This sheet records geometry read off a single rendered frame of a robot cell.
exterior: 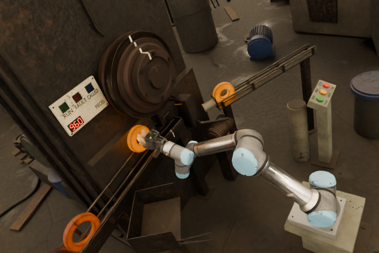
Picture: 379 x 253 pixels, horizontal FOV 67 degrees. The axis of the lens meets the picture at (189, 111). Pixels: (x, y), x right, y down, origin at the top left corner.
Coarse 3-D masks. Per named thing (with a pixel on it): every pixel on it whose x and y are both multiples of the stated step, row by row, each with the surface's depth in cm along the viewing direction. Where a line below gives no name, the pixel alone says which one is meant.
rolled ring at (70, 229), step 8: (80, 216) 136; (88, 216) 139; (96, 216) 143; (72, 224) 133; (96, 224) 143; (64, 232) 133; (72, 232) 133; (64, 240) 132; (72, 240) 134; (72, 248) 135; (80, 248) 138
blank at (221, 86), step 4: (220, 84) 190; (224, 84) 190; (228, 84) 191; (216, 88) 190; (220, 88) 190; (224, 88) 191; (228, 88) 192; (232, 88) 194; (216, 92) 191; (220, 92) 192; (228, 92) 195; (232, 92) 195; (216, 96) 192; (220, 96) 193; (224, 96) 197; (216, 100) 194; (220, 100) 195; (224, 100) 196
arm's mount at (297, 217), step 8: (344, 200) 149; (296, 208) 153; (344, 208) 148; (288, 216) 150; (296, 216) 149; (304, 216) 148; (296, 224) 148; (304, 224) 144; (336, 224) 139; (320, 232) 140; (328, 232) 137; (336, 232) 137
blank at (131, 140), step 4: (132, 128) 157; (136, 128) 157; (140, 128) 159; (144, 128) 162; (132, 132) 155; (136, 132) 157; (140, 132) 160; (128, 136) 156; (132, 136) 155; (136, 136) 158; (128, 140) 156; (132, 140) 155; (128, 144) 156; (132, 144) 156; (136, 144) 158; (140, 144) 161; (132, 148) 156; (136, 148) 158; (140, 148) 161; (144, 148) 163
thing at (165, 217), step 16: (144, 192) 145; (160, 192) 145; (176, 192) 145; (144, 208) 148; (160, 208) 146; (176, 208) 143; (144, 224) 142; (160, 224) 139; (176, 224) 136; (128, 240) 123; (144, 240) 124; (160, 240) 124; (176, 240) 124
